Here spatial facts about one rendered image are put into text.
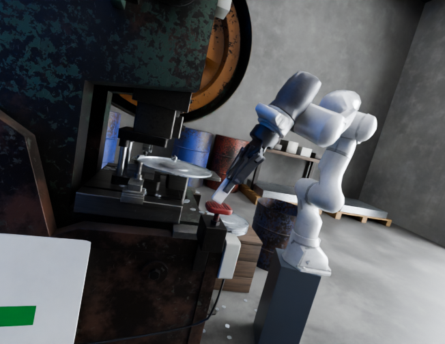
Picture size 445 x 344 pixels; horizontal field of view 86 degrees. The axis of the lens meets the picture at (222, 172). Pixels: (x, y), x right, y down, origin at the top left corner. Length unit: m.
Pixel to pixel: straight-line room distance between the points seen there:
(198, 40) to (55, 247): 0.68
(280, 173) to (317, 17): 2.89
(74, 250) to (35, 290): 0.13
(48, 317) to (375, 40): 6.05
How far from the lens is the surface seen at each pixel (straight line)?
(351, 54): 5.69
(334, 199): 1.06
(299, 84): 0.67
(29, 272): 0.83
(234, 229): 1.51
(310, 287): 1.23
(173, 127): 0.89
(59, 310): 0.86
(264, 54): 4.73
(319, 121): 0.69
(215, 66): 1.35
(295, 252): 1.17
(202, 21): 0.79
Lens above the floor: 0.96
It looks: 10 degrees down
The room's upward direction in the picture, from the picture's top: 13 degrees clockwise
